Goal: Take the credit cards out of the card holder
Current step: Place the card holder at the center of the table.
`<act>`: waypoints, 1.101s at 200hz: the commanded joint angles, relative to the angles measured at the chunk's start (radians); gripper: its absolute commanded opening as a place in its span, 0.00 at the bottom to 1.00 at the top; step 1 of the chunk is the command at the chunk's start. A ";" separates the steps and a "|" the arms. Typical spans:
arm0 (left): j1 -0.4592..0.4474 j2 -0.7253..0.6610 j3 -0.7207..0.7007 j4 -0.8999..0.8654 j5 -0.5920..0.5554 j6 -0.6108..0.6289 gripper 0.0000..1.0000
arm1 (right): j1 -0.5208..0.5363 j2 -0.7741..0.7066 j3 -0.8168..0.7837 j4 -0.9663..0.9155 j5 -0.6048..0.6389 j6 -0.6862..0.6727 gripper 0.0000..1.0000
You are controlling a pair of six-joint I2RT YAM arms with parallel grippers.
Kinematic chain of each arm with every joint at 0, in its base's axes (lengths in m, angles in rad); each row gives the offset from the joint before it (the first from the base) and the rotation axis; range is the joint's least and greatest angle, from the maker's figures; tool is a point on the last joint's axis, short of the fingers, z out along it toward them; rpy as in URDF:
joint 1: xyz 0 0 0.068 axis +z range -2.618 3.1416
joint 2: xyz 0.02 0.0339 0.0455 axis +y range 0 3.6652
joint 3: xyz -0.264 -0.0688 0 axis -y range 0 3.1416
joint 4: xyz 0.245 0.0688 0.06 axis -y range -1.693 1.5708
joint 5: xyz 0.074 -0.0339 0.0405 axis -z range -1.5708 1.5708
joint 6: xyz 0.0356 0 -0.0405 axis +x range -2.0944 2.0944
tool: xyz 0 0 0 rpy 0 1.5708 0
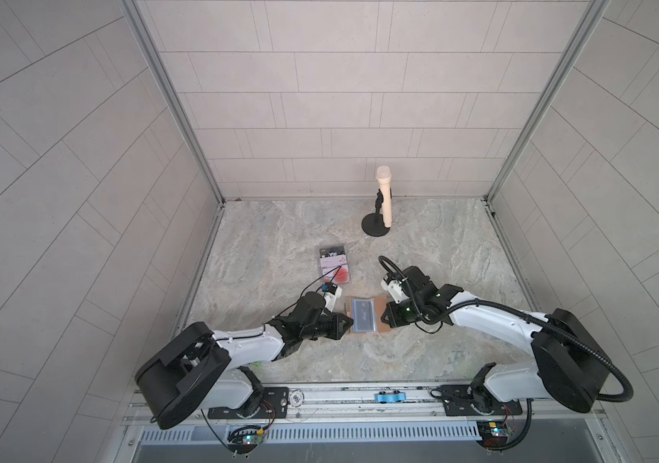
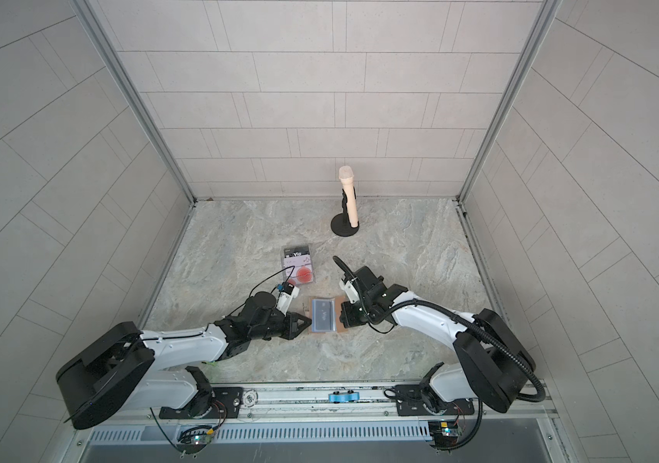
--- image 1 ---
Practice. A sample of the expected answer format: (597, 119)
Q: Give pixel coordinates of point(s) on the right circuit board with wires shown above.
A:
(495, 434)

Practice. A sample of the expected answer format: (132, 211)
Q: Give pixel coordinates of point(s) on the blue clip on rail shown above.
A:
(390, 397)

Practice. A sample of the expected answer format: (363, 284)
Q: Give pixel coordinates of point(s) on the aluminium front rail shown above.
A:
(355, 402)

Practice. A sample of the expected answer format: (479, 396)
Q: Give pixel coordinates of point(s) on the aluminium corner frame post right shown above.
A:
(582, 34)

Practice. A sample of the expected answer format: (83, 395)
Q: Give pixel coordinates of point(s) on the circuit board with wires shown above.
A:
(243, 441)
(495, 434)

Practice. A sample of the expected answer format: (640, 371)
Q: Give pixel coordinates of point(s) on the black round microphone stand base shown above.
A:
(372, 224)

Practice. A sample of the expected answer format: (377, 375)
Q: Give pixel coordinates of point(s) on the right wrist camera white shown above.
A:
(395, 289)

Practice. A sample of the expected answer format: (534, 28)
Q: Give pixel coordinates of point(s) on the clear plastic package box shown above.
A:
(334, 265)

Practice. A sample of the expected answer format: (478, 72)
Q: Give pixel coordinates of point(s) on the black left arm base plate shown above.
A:
(271, 403)

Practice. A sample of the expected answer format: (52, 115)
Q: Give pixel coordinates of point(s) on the white ventilation grille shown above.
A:
(331, 432)

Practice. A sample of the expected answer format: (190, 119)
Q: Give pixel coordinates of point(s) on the beige microphone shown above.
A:
(384, 176)

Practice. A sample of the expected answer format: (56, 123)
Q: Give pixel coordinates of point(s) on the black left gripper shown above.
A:
(337, 331)

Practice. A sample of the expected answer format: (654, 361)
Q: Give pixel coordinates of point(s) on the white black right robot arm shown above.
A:
(565, 363)

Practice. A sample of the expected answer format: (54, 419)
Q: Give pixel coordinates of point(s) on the left circuit board with wires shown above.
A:
(243, 441)

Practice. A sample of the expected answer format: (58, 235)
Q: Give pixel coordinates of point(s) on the aluminium corner frame post left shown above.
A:
(144, 39)

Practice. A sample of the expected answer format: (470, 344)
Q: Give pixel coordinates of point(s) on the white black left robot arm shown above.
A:
(202, 367)

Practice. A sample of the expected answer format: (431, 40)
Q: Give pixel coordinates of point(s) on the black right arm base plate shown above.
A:
(465, 400)

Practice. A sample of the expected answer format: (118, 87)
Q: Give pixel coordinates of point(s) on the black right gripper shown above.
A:
(393, 318)

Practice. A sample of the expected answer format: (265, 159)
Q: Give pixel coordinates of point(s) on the aluminium corner frame post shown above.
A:
(144, 39)
(582, 34)

